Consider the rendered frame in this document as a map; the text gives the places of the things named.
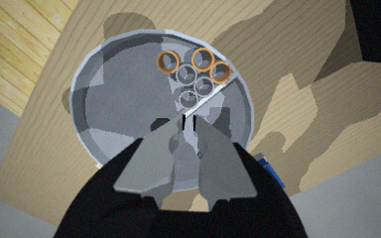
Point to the blue square tray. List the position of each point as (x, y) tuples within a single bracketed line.
[(264, 163)]

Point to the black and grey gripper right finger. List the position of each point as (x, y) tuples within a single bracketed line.
[(228, 171)]

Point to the bronze bushing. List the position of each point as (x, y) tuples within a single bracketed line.
[(209, 65), (161, 65), (226, 74)]

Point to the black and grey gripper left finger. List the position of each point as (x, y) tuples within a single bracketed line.
[(144, 168)]

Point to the grey metal sleeve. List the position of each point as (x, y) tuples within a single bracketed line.
[(188, 104), (206, 92), (182, 81)]

